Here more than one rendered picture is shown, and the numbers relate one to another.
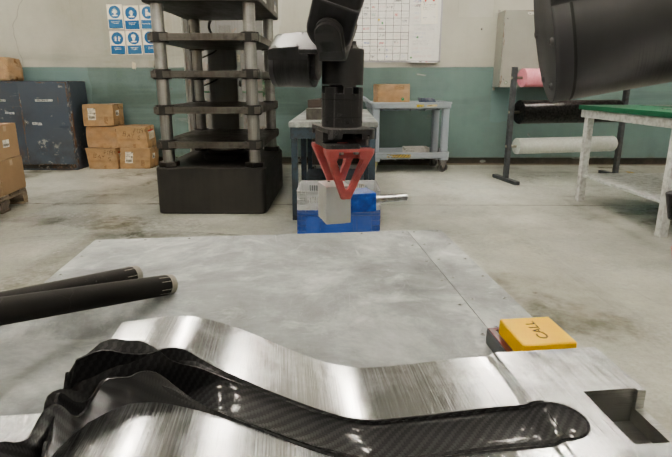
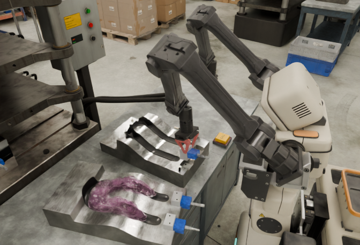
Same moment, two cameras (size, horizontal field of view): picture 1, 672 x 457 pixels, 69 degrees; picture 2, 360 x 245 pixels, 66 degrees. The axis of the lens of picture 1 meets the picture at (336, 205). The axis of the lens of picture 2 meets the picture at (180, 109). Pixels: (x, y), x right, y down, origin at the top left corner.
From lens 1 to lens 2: 1.16 m
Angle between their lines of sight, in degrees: 39
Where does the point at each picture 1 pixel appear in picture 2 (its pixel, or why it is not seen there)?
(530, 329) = (221, 135)
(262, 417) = (155, 130)
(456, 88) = not seen: outside the picture
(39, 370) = (145, 111)
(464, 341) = (215, 133)
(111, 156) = not seen: outside the picture
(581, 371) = (200, 142)
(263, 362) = (160, 124)
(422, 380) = not seen: hidden behind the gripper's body
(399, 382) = not seen: hidden behind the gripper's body
